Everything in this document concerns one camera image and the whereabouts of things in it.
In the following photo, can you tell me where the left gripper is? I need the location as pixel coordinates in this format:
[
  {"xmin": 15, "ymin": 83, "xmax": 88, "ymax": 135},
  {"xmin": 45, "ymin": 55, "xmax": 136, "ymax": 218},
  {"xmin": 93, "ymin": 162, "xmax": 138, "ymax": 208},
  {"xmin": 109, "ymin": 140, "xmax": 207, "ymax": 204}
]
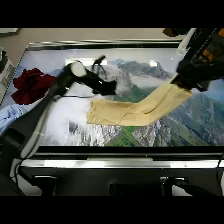
[{"xmin": 83, "ymin": 70, "xmax": 118, "ymax": 97}]

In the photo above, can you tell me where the cream long-sleeved shirt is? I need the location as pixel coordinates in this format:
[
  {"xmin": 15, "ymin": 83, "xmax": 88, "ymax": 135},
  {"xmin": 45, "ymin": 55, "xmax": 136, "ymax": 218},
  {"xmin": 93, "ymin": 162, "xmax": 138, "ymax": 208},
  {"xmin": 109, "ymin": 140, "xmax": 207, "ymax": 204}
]
[{"xmin": 86, "ymin": 81, "xmax": 194, "ymax": 128}]

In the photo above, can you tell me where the red garment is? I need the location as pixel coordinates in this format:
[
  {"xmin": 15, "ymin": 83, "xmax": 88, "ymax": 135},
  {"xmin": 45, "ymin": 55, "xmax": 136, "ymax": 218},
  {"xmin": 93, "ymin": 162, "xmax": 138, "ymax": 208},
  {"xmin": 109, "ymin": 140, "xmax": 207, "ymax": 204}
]
[{"xmin": 10, "ymin": 67, "xmax": 58, "ymax": 106}]

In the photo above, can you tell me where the light blue garment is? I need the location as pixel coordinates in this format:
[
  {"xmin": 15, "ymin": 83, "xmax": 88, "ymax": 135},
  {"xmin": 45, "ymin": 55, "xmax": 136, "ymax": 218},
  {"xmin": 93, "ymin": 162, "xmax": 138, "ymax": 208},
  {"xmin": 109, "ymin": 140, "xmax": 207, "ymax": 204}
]
[{"xmin": 0, "ymin": 103, "xmax": 30, "ymax": 135}]

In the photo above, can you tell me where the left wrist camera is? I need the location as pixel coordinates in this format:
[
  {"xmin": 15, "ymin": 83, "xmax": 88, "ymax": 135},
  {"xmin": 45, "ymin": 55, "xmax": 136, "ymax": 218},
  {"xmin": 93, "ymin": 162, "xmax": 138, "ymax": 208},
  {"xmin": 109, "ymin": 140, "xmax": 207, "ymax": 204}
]
[{"xmin": 91, "ymin": 55, "xmax": 108, "ymax": 76}]

